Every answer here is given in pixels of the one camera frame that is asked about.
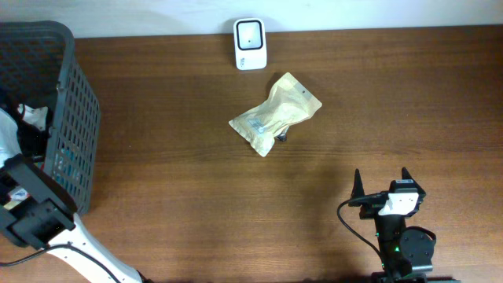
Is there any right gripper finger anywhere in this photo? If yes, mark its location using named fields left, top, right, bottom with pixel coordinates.
left=351, top=169, right=365, bottom=200
left=401, top=167, right=421, bottom=189

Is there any kraft paper pouch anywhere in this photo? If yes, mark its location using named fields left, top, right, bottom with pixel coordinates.
left=229, top=72, right=322, bottom=157

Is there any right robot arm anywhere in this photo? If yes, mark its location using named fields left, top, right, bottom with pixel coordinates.
left=346, top=168, right=456, bottom=282

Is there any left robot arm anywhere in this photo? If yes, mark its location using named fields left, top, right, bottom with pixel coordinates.
left=1, top=110, right=150, bottom=282

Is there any grey plastic mesh basket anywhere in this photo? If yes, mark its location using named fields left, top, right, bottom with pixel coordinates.
left=1, top=21, right=101, bottom=215

